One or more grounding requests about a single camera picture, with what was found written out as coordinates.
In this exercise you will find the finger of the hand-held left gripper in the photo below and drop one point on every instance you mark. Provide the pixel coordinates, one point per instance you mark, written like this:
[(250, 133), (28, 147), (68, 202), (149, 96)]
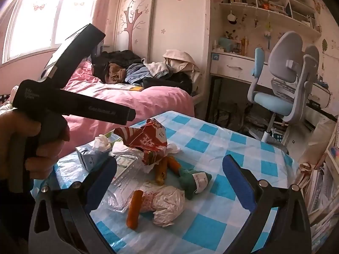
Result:
[(129, 116)]

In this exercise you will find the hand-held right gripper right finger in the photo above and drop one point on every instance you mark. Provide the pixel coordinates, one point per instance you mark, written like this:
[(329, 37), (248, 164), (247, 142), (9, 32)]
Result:
[(238, 184)]

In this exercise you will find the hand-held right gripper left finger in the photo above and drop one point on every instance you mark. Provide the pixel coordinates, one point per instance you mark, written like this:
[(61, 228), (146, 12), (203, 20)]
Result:
[(102, 182)]

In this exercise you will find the red snack bag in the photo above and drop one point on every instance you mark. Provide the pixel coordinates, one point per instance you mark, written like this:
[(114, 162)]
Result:
[(148, 140)]

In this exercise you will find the green plush leaf with label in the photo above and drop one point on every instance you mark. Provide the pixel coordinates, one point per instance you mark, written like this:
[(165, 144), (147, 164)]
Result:
[(190, 182)]

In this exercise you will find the person's left hand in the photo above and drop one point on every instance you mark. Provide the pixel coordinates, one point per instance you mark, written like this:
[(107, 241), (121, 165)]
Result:
[(18, 127)]

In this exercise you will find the pink blanket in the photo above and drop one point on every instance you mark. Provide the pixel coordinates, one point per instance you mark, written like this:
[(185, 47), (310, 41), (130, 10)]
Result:
[(148, 103)]

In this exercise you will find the clear plastic container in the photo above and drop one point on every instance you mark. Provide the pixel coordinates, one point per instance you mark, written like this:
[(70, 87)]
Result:
[(124, 174)]

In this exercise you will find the light blue carton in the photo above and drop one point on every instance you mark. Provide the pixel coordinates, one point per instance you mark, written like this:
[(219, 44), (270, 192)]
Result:
[(88, 158)]

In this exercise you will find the yellow book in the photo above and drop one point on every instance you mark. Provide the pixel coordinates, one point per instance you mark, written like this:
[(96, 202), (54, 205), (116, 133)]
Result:
[(127, 87)]

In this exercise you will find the blue garment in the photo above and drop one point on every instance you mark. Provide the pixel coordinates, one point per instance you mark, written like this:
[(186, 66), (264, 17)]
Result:
[(136, 75)]

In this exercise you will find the blue checkered tablecloth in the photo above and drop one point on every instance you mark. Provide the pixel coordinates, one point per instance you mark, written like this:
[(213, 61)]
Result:
[(212, 150)]

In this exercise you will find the orange plush carrot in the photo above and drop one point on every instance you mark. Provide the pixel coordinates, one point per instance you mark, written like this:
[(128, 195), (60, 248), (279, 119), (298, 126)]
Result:
[(161, 172), (174, 164), (133, 211)]

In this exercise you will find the brown garment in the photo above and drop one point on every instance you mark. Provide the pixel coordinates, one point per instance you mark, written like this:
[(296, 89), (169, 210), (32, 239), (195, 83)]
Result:
[(115, 72)]

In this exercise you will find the white garment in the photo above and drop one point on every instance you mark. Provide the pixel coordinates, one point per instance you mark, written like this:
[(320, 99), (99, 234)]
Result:
[(157, 68)]

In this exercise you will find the pile of dark clothes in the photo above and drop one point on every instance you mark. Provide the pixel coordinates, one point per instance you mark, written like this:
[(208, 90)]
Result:
[(119, 58)]

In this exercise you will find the beige cloth bag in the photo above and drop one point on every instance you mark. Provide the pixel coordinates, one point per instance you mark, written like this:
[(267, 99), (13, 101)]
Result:
[(180, 60)]

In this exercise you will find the white book rack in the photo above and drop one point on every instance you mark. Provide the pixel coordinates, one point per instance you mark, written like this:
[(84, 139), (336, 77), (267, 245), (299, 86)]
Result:
[(325, 190)]

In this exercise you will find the window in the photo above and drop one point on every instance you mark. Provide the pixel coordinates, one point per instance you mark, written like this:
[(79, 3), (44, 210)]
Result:
[(39, 18)]

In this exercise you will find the beige paper bag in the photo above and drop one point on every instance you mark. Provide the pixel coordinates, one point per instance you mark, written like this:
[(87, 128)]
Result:
[(317, 143)]

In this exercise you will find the pink curtain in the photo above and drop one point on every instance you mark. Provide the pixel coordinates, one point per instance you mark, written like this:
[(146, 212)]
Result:
[(102, 5)]

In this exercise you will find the wardrobe with tree decal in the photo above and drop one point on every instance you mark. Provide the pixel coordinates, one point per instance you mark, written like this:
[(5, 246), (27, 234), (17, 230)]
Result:
[(169, 18)]

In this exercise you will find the teal box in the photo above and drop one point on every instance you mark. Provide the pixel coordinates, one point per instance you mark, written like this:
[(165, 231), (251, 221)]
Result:
[(227, 45)]

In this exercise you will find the grey and blue desk chair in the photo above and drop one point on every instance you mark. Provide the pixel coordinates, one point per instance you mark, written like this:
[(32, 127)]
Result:
[(283, 55)]

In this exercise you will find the white wall shelf unit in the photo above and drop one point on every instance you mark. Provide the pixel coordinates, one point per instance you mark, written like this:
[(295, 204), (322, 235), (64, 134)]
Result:
[(264, 13)]

